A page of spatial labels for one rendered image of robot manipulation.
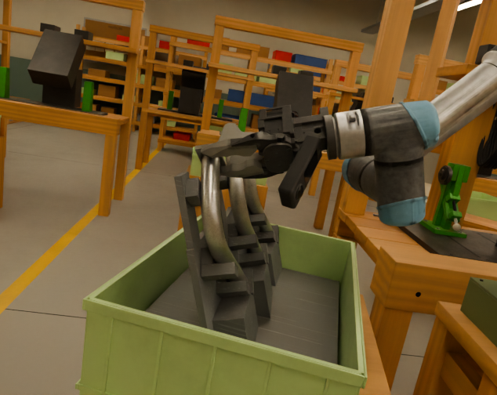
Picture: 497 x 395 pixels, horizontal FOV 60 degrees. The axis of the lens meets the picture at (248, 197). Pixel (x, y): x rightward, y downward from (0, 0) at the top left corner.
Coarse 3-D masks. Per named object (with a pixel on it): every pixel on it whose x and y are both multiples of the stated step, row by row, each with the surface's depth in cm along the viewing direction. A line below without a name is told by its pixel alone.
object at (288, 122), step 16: (272, 112) 70; (288, 112) 69; (320, 112) 70; (272, 128) 69; (288, 128) 67; (304, 128) 70; (320, 128) 69; (272, 144) 66; (288, 144) 66; (272, 160) 69; (288, 160) 69
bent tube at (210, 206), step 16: (208, 144) 69; (208, 160) 69; (224, 160) 72; (208, 176) 67; (208, 192) 66; (208, 208) 65; (208, 224) 65; (208, 240) 66; (224, 240) 67; (224, 256) 69; (240, 272) 77
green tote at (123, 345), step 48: (288, 240) 118; (336, 240) 115; (144, 288) 84; (96, 336) 65; (144, 336) 63; (192, 336) 61; (96, 384) 66; (144, 384) 64; (192, 384) 63; (240, 384) 61; (288, 384) 59; (336, 384) 58
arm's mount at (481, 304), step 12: (468, 288) 109; (480, 288) 104; (492, 288) 103; (468, 300) 108; (480, 300) 103; (492, 300) 98; (468, 312) 107; (480, 312) 102; (492, 312) 98; (480, 324) 102; (492, 324) 97; (492, 336) 96
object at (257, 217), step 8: (248, 208) 104; (256, 216) 102; (264, 216) 102; (256, 224) 103; (264, 224) 103; (256, 232) 112; (264, 232) 111; (272, 232) 111; (264, 240) 111; (272, 240) 111
